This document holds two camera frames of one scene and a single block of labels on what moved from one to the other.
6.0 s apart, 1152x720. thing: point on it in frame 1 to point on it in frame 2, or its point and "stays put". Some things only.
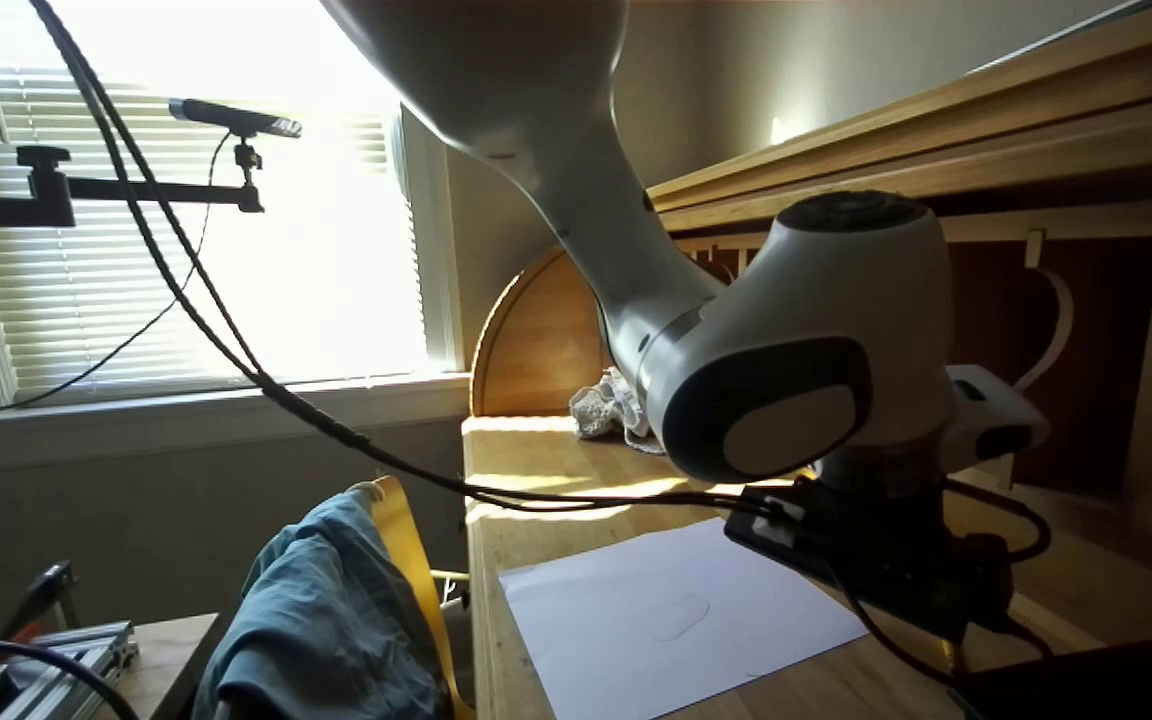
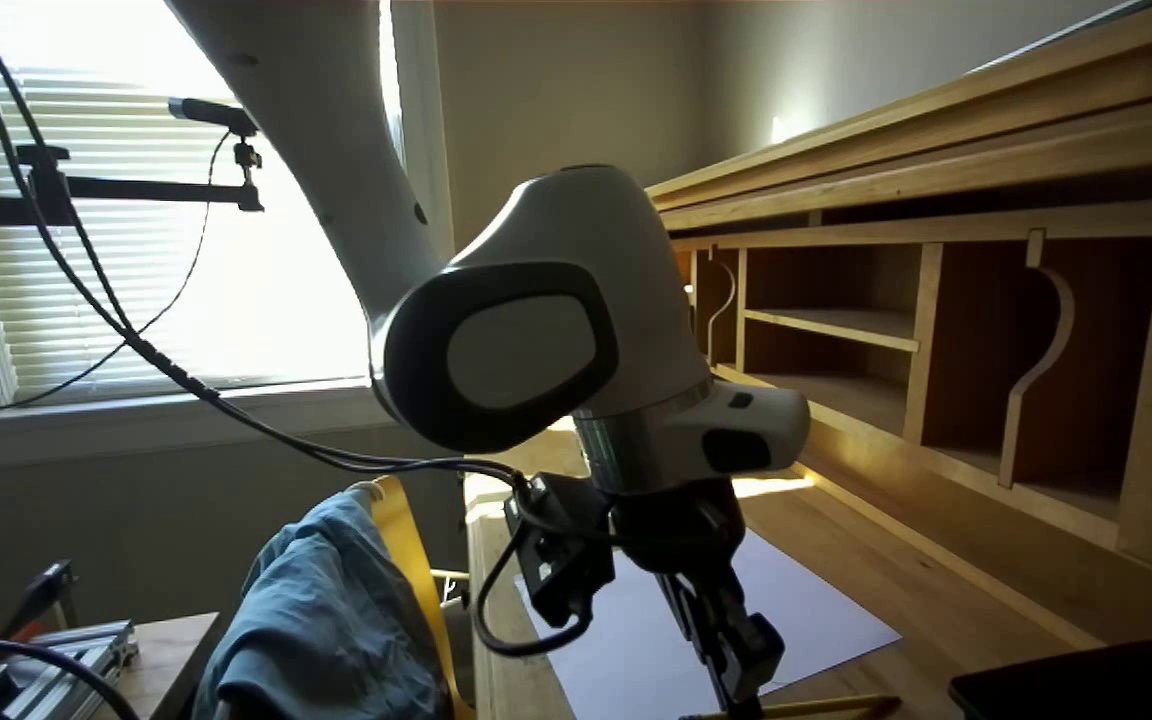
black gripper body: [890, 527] to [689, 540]
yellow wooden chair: [413, 566] stays put
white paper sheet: [660, 626] stays put
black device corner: [1117, 682] stays put
